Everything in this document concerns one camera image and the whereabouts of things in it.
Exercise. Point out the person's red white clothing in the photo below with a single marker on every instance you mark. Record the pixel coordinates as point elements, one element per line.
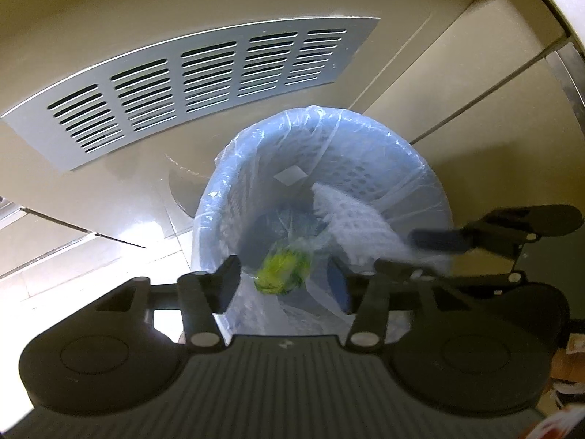
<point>562,425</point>

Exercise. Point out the long grey vent grille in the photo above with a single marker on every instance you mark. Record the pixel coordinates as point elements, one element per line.
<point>183,96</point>

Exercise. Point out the yellow-green wrapper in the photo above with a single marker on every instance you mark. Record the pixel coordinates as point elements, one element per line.
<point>283,270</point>

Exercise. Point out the beige kitchen cabinet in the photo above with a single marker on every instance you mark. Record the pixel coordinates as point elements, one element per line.
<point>137,4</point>

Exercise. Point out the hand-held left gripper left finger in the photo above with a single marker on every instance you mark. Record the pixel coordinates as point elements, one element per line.
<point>228,283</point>

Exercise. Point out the white paper label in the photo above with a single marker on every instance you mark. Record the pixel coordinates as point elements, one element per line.
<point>291,174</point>

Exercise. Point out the metal door frame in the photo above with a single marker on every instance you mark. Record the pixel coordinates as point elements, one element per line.
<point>555,4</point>

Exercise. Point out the blue mesh plastic trash bin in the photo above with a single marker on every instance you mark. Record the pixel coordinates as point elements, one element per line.
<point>365,173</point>

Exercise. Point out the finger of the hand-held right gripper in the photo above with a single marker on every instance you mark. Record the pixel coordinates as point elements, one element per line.
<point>480,279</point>
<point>539,219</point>

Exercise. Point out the waste bin with plastic liner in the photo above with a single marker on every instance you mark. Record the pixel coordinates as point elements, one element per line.
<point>320,114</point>

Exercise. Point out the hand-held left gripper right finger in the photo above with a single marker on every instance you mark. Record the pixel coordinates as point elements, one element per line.
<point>340,283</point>

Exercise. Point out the white foam fruit net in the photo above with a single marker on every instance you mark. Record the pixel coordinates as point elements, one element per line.
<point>361,224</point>

